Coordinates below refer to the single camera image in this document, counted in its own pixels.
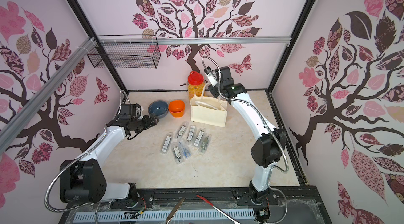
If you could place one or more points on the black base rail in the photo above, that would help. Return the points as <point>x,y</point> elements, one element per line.
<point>289,204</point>

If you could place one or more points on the clear compass case barcode label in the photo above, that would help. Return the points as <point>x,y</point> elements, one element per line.
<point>191,134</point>

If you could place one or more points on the diagonal aluminium rail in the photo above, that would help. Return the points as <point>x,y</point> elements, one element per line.
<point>22,118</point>

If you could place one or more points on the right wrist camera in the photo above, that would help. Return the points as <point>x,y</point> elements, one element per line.
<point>212,77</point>

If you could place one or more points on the horizontal aluminium rail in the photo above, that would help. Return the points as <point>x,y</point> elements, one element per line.
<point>197,41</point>

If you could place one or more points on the orange plastic cup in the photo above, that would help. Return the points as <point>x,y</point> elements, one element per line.
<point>177,108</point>

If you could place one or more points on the black wire basket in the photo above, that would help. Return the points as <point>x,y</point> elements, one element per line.
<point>136,51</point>

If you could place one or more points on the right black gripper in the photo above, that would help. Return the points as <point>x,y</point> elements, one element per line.
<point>219,83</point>

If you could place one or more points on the red-tipped metal rod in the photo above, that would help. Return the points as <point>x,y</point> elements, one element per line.
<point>218,210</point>

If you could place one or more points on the clear compass case green parts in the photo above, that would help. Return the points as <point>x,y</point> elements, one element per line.
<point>204,144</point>

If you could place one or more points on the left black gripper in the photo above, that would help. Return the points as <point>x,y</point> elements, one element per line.
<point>148,122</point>

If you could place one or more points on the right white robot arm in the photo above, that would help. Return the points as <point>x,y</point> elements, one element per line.
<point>268,152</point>

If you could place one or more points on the grey metal rod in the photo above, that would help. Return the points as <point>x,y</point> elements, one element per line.
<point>174,211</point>

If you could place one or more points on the white slotted cable duct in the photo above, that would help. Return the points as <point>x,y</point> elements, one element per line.
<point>159,217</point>

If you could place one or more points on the blue-grey ceramic bowl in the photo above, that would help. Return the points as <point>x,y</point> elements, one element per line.
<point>158,108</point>

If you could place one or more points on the clear compass case blue compass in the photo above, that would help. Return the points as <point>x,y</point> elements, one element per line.
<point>184,149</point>

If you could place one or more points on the clear compass case white label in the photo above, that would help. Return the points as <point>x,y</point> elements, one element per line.
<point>199,137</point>

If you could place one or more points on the red-lidded jar of corn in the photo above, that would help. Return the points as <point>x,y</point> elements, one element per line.
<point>195,84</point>

